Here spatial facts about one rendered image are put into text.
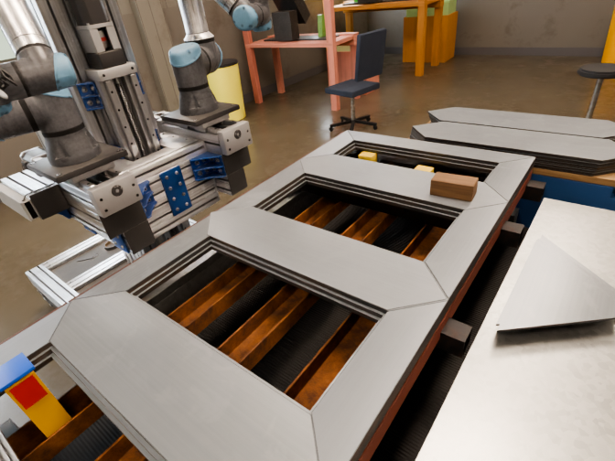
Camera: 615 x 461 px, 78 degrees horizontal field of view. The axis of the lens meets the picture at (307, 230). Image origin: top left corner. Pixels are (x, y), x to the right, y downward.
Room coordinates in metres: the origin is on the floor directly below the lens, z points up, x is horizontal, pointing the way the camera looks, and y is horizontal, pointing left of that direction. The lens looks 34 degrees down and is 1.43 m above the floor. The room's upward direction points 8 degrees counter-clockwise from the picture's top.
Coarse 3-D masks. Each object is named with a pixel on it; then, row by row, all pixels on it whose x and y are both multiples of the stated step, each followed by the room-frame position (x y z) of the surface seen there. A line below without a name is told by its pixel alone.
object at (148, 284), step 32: (448, 160) 1.24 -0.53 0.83; (480, 160) 1.17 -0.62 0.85; (288, 192) 1.16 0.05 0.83; (352, 192) 1.10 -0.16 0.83; (384, 192) 1.04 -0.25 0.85; (192, 256) 0.86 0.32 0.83; (256, 256) 0.80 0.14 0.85; (320, 288) 0.65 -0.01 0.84; (416, 352) 0.44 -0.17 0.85; (0, 448) 0.37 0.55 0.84
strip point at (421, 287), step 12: (420, 264) 0.68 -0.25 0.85; (420, 276) 0.64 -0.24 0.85; (432, 276) 0.63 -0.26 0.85; (408, 288) 0.60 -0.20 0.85; (420, 288) 0.60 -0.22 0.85; (432, 288) 0.59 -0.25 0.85; (396, 300) 0.57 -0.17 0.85; (408, 300) 0.57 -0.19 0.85; (420, 300) 0.56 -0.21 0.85; (432, 300) 0.56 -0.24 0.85
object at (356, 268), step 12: (360, 252) 0.75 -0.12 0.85; (372, 252) 0.74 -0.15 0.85; (384, 252) 0.74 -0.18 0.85; (348, 264) 0.71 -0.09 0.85; (360, 264) 0.70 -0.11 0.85; (372, 264) 0.70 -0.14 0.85; (336, 276) 0.67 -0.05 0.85; (348, 276) 0.67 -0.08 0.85; (360, 276) 0.66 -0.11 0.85; (336, 288) 0.63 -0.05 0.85; (348, 288) 0.63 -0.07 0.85
